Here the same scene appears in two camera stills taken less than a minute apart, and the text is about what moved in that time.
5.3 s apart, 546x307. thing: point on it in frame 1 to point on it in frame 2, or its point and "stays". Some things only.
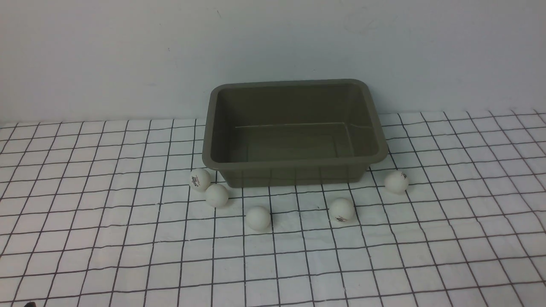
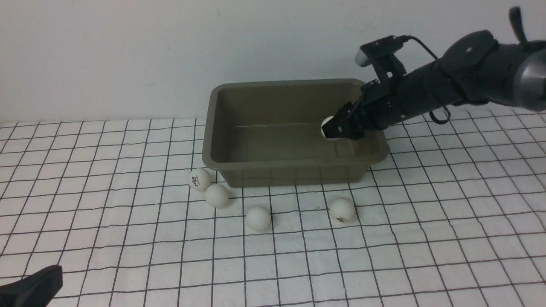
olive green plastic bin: [291, 132] stays
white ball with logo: [396, 181] to [324, 122]
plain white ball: [216, 195] stays
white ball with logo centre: [341, 209] stays
